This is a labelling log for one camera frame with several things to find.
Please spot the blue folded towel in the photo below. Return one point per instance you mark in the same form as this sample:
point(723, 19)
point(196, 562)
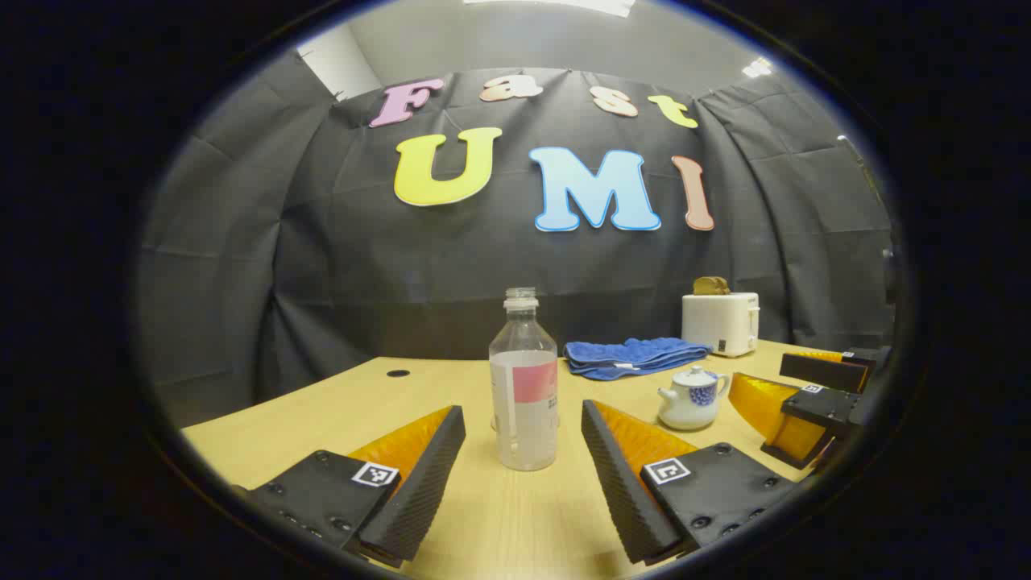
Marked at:
point(632, 357)

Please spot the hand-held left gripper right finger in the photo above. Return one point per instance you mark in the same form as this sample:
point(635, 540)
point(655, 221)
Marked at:
point(624, 491)

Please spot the black backdrop cloth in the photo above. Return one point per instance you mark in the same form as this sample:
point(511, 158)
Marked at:
point(362, 266)

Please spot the brown bread slice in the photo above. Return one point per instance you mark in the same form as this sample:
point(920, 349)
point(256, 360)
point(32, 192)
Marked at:
point(710, 286)

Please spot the ceiling light panel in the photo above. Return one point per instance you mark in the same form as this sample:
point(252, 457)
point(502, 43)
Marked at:
point(556, 4)
point(757, 68)

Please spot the white toaster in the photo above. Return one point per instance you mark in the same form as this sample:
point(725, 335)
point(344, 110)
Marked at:
point(717, 322)

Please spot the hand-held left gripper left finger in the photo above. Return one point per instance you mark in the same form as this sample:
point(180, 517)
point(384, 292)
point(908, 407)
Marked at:
point(419, 491)

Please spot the clear water bottle pink label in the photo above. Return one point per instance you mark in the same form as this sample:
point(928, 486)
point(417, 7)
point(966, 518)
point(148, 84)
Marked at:
point(523, 403)

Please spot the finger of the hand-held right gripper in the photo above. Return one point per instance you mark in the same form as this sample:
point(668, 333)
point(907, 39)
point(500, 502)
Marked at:
point(821, 405)
point(821, 372)

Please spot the white blue patterned teacup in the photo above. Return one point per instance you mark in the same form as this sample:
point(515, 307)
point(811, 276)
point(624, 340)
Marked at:
point(689, 407)

